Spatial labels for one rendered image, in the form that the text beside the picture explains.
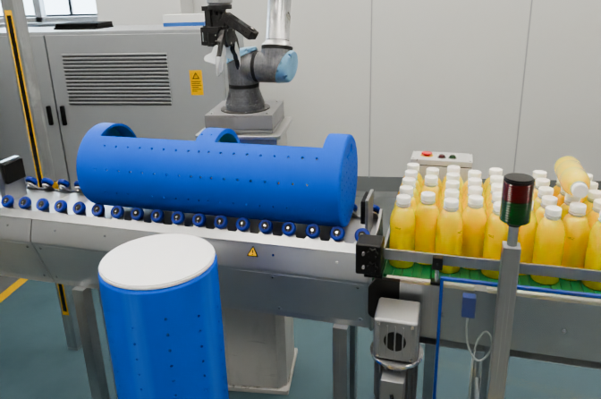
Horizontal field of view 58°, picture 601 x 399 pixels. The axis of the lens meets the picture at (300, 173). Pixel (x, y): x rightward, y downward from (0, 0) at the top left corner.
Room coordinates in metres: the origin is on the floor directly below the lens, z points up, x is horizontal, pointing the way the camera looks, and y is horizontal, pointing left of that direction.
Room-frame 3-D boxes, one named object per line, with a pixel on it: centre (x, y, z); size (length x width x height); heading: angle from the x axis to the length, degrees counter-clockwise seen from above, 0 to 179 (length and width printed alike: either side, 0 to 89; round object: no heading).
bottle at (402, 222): (1.39, -0.28, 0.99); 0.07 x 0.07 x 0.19
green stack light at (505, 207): (1.09, -0.47, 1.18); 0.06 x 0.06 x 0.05
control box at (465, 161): (1.77, -0.48, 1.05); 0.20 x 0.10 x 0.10; 73
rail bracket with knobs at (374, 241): (1.34, -0.19, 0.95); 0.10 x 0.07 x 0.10; 163
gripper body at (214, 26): (1.67, 0.23, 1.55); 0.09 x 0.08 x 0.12; 72
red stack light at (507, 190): (1.09, -0.47, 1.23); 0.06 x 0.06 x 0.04
